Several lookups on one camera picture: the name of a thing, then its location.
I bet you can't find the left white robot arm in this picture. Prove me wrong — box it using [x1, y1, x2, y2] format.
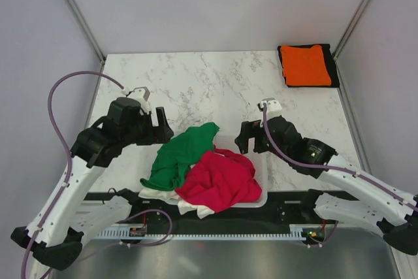
[10, 97, 174, 271]

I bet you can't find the aluminium frame post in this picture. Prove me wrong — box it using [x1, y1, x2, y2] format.
[332, 0, 372, 60]
[64, 0, 106, 65]

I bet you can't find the white slotted cable duct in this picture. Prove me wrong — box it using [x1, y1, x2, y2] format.
[94, 224, 325, 241]

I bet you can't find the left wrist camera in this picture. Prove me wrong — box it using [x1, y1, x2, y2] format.
[127, 86, 152, 114]

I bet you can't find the green t shirt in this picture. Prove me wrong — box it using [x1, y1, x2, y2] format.
[140, 122, 219, 191]

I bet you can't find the folded orange t shirt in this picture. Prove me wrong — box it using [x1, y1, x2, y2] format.
[280, 44, 332, 87]

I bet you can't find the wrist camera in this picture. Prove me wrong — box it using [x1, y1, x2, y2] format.
[257, 97, 282, 112]
[127, 86, 152, 114]

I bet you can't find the left aluminium frame post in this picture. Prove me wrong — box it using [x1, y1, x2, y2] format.
[64, 0, 106, 65]

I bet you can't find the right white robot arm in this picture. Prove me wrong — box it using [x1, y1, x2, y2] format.
[234, 116, 417, 255]

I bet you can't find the white plastic basket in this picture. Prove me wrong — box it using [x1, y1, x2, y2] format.
[214, 133, 267, 208]

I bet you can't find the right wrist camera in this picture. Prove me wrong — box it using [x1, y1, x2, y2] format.
[257, 97, 282, 112]

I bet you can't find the white t shirt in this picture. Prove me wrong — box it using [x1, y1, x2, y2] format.
[138, 188, 215, 219]

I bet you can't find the right aluminium frame post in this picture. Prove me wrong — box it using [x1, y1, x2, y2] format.
[332, 0, 372, 60]

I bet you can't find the red t shirt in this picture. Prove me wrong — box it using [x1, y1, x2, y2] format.
[175, 148, 263, 213]

